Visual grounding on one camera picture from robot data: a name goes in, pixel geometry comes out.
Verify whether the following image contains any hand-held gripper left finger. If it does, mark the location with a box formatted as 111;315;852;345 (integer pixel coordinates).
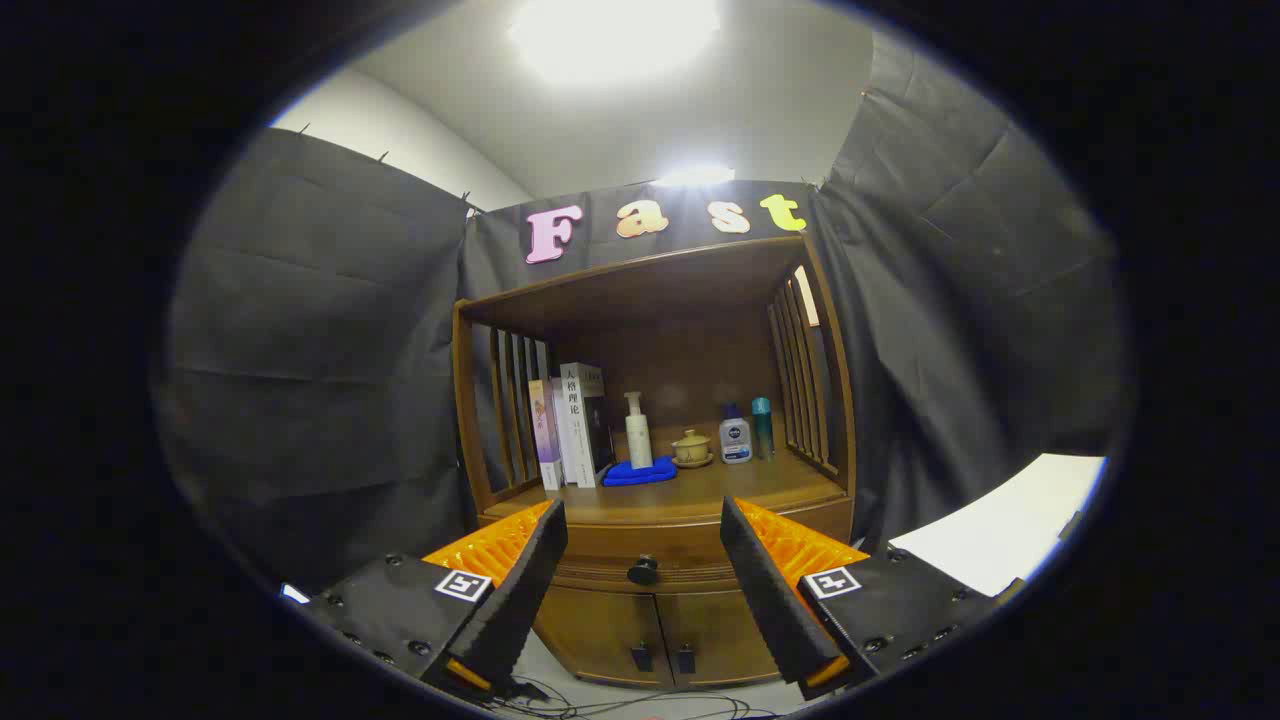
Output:
283;498;569;698

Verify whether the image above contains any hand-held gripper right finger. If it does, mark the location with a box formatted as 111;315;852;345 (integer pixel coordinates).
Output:
720;495;1026;701

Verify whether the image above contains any wooden drawer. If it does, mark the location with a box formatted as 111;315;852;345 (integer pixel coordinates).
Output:
478;497;856;593

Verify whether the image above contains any wooden cabinet door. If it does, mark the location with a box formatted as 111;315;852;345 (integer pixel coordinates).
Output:
655;588;781;689
533;585;663;687

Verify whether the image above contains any wooden countertop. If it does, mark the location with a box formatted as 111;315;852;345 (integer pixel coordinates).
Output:
480;420;849;526

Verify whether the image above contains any brown wooden cabinet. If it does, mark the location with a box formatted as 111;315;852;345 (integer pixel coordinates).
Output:
452;235;859;691

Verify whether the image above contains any purple book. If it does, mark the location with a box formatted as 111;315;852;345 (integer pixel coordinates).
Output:
528;378;563;491

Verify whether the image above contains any white blue-capped lotion bottle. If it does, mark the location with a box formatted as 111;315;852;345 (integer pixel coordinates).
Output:
719;402;753;465

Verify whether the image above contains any thin white book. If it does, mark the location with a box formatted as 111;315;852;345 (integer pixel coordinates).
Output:
550;376;579;488

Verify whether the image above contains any blue folded cloth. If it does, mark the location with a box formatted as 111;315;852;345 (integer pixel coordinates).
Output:
602;456;679;488

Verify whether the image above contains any thick white portrait book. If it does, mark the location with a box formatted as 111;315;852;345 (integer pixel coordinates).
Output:
559;362;616;489

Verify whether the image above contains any white pump bottle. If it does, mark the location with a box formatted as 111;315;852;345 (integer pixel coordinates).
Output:
624;391;654;470

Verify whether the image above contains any white flat panel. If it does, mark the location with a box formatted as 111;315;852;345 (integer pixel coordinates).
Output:
888;453;1109;598

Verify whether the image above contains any black backdrop cloth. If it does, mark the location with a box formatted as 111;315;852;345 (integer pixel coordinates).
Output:
150;30;1136;601

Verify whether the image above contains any black cable bundle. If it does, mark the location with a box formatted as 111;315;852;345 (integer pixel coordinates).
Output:
490;680;781;720

